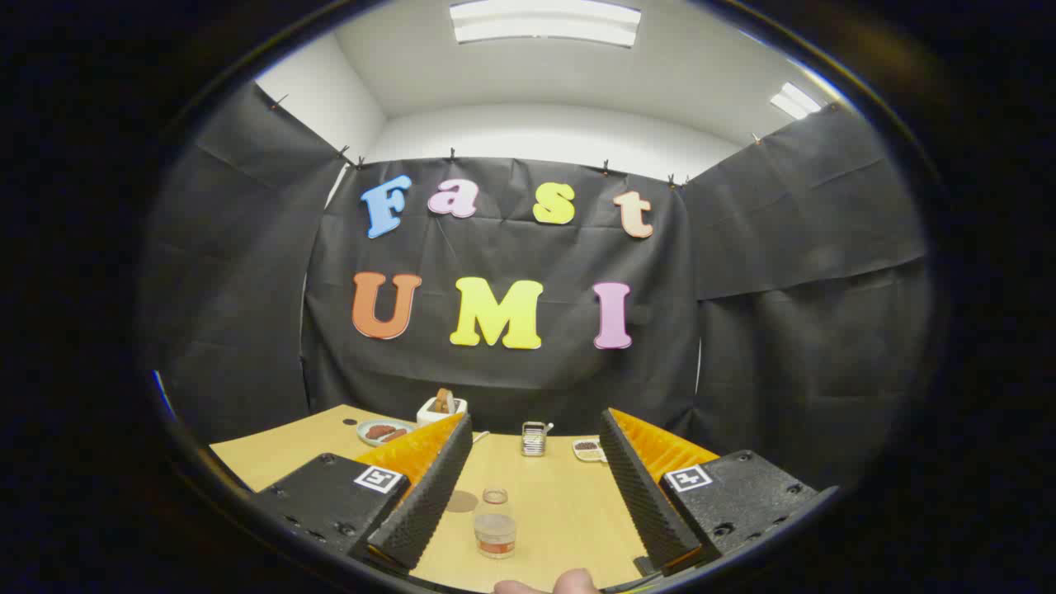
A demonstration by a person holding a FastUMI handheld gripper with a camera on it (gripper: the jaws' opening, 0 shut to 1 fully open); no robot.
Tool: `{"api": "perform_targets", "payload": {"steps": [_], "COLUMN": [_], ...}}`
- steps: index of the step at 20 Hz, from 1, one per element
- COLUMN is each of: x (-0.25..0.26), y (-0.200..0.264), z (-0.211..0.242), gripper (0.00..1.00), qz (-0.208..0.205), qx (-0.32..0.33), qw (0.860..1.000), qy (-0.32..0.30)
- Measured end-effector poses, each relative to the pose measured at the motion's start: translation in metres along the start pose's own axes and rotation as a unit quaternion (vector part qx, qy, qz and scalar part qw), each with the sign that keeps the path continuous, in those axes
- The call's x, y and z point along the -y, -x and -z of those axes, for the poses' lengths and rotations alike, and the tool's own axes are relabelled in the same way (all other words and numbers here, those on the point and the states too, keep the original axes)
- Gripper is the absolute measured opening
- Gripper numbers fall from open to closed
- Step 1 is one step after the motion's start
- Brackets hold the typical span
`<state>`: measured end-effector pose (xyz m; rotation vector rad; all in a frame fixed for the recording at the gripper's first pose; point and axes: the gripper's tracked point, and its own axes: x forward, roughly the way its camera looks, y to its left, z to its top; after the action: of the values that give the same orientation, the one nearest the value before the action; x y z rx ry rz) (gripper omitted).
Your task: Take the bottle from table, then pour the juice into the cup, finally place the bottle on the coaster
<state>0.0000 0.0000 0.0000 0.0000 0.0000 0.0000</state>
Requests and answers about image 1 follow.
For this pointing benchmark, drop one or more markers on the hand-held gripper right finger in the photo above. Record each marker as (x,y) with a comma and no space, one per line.
(648,495)

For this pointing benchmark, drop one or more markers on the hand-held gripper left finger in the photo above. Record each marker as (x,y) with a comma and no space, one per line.
(425,495)

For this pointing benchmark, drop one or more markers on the brown round coaster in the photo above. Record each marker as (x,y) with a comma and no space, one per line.
(462,501)

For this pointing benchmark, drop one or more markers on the clear juice bottle red label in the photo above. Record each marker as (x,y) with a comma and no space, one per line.
(495,536)

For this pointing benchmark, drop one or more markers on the white divided dish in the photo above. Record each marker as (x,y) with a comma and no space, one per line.
(587,450)

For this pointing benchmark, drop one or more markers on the pale green plate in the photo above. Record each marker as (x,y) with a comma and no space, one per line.
(367,439)

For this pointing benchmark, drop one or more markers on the white toaster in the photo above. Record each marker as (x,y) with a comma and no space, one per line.
(427,411)

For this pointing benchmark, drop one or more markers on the wooden table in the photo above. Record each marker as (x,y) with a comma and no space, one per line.
(561,503)

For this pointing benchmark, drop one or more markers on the bread slice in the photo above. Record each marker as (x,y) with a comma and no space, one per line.
(444,400)

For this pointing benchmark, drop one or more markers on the small ceiling light panel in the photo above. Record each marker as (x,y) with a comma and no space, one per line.
(794,101)

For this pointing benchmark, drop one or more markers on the large ceiling light panel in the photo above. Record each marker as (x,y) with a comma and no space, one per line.
(544,23)

